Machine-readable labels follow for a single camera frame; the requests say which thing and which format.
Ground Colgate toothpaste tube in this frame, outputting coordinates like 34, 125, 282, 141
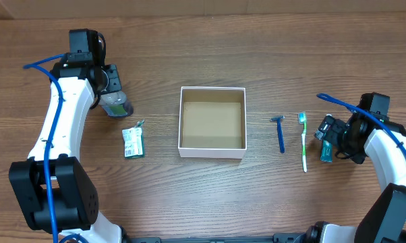
320, 140, 332, 163

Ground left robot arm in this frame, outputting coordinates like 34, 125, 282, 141
9, 62, 129, 242

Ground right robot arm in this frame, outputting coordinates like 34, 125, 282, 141
303, 113, 406, 242

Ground green white toothbrush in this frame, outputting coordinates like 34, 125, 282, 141
298, 111, 308, 173

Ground blue disposable razor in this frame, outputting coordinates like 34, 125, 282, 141
270, 115, 285, 153

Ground green white packet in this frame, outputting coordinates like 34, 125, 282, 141
121, 120, 145, 159

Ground open cardboard box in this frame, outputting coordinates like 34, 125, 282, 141
177, 86, 248, 159

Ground left blue cable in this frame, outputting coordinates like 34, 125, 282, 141
22, 53, 89, 243

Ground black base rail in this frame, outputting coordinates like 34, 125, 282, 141
122, 233, 305, 243

